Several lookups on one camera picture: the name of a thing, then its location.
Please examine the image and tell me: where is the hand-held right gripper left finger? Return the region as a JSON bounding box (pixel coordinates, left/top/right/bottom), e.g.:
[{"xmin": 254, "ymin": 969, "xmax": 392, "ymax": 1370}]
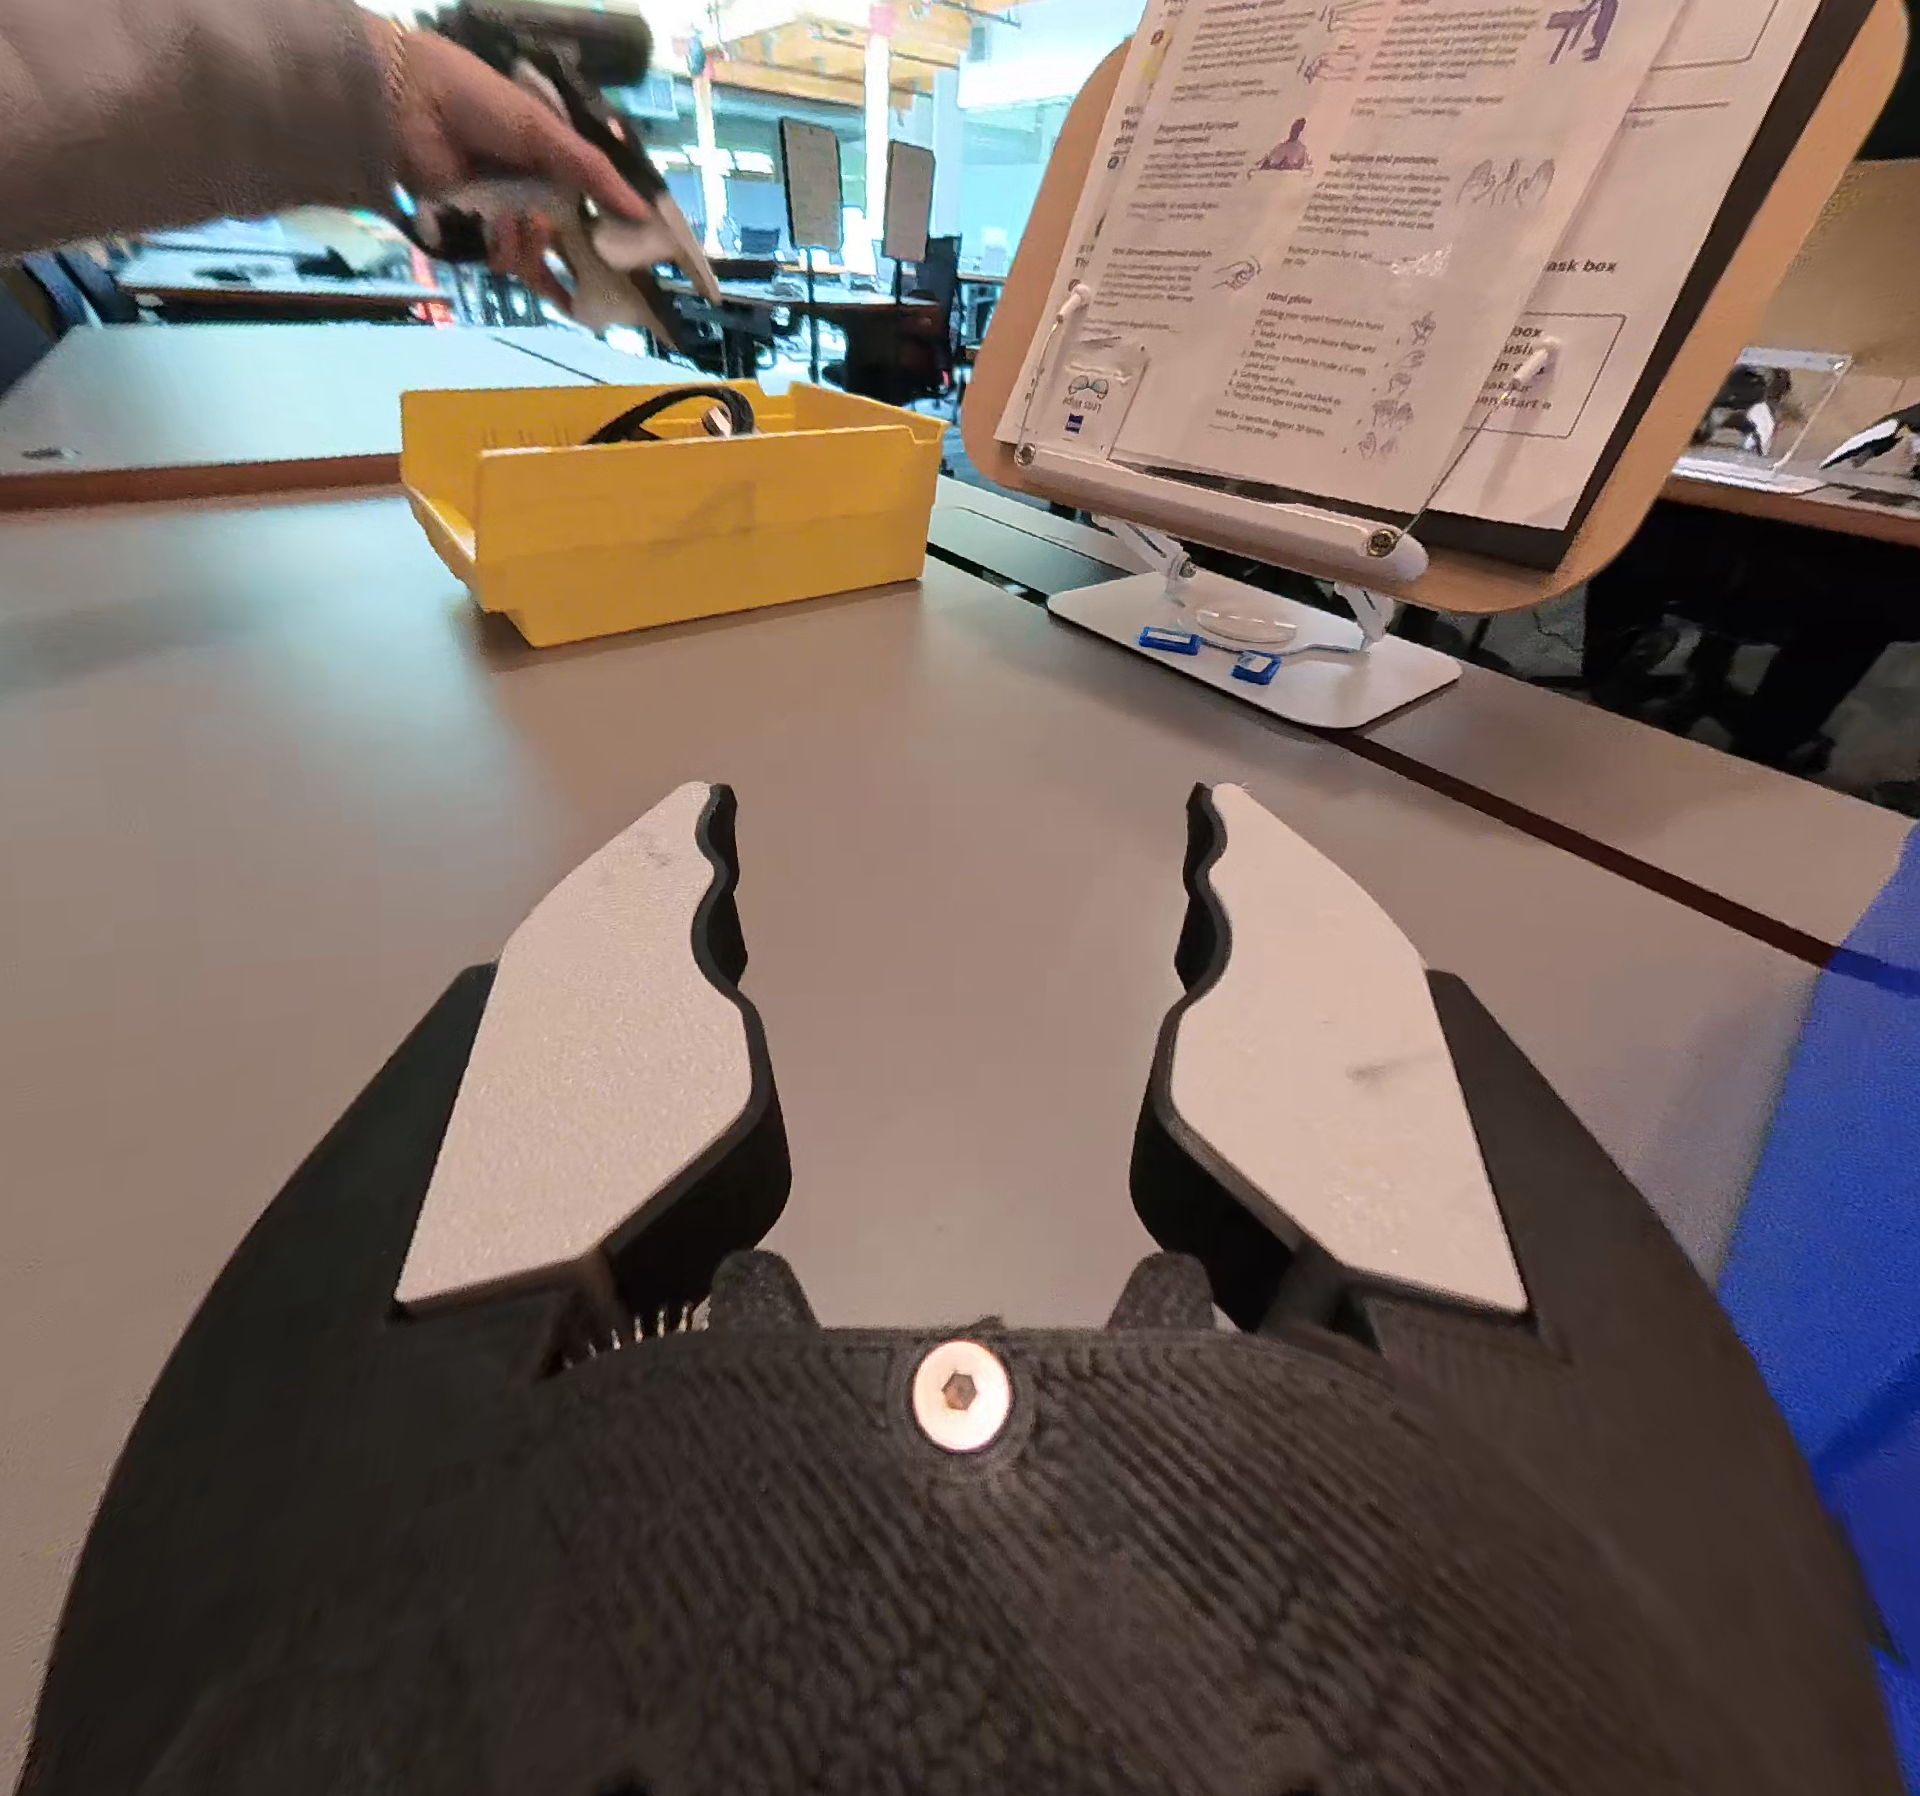
[{"xmin": 392, "ymin": 780, "xmax": 793, "ymax": 1322}]

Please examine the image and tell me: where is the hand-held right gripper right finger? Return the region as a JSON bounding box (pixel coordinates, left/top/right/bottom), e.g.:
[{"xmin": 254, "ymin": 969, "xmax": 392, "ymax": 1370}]
[{"xmin": 1129, "ymin": 780, "xmax": 1533, "ymax": 1322}]

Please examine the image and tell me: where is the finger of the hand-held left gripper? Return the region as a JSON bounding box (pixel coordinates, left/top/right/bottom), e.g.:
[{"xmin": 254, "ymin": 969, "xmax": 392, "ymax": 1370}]
[
  {"xmin": 571, "ymin": 225, "xmax": 682, "ymax": 347},
  {"xmin": 644, "ymin": 192, "xmax": 725, "ymax": 305}
]

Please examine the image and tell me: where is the black usb cable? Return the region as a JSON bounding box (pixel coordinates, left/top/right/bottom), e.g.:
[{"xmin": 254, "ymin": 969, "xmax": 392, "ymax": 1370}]
[{"xmin": 582, "ymin": 388, "xmax": 765, "ymax": 448}]

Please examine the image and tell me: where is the yellow plastic bin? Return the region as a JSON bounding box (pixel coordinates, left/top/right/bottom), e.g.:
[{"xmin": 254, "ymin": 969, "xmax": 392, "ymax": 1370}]
[{"xmin": 400, "ymin": 380, "xmax": 948, "ymax": 649}]

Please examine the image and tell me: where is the person's left forearm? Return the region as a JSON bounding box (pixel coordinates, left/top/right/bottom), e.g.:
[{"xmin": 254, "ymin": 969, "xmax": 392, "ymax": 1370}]
[{"xmin": 0, "ymin": 0, "xmax": 408, "ymax": 264}]

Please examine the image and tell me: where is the person's left hand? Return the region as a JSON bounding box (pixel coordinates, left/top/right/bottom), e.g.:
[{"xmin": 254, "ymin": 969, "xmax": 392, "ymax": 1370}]
[{"xmin": 364, "ymin": 17, "xmax": 650, "ymax": 316}]

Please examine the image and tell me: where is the black office chair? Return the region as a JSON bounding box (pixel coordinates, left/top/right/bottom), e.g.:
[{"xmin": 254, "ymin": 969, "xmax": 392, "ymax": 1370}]
[{"xmin": 895, "ymin": 233, "xmax": 962, "ymax": 405}]

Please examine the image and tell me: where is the wooden document stand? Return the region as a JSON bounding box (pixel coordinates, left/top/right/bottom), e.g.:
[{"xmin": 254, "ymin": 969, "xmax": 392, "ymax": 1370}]
[{"xmin": 959, "ymin": 0, "xmax": 1920, "ymax": 734}]

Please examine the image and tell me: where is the small white card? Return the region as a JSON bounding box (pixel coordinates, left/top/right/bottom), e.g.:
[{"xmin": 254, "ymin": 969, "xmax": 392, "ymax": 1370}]
[{"xmin": 1044, "ymin": 338, "xmax": 1152, "ymax": 466}]

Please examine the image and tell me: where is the printed text sheet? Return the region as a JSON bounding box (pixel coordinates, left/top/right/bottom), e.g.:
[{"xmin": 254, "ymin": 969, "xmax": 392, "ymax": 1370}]
[{"xmin": 1034, "ymin": 0, "xmax": 1221, "ymax": 466}]

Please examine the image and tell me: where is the blue cloth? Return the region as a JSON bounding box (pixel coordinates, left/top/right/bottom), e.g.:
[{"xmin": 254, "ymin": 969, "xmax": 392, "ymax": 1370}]
[{"xmin": 1714, "ymin": 819, "xmax": 1920, "ymax": 1655}]

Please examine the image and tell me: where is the instruction sheet with blue header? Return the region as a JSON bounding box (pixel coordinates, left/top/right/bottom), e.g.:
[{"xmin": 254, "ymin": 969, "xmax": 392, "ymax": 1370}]
[{"xmin": 1106, "ymin": 0, "xmax": 1750, "ymax": 482}]

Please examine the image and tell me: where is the wooden side desk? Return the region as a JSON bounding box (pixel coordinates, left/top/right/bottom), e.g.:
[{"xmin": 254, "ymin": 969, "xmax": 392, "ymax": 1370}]
[{"xmin": 1659, "ymin": 466, "xmax": 1920, "ymax": 551}]

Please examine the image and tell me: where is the clear acrylic case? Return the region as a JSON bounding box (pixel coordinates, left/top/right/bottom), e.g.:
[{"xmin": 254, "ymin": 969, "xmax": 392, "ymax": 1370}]
[{"xmin": 1687, "ymin": 345, "xmax": 1856, "ymax": 482}]

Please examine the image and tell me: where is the black and white object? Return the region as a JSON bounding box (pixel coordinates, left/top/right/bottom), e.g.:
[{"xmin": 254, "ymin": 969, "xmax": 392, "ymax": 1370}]
[{"xmin": 1820, "ymin": 401, "xmax": 1920, "ymax": 482}]

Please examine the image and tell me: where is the printed sheet with boxes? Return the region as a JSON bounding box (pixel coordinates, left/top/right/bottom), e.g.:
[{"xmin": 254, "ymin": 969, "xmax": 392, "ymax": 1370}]
[{"xmin": 1410, "ymin": 0, "xmax": 1889, "ymax": 531}]

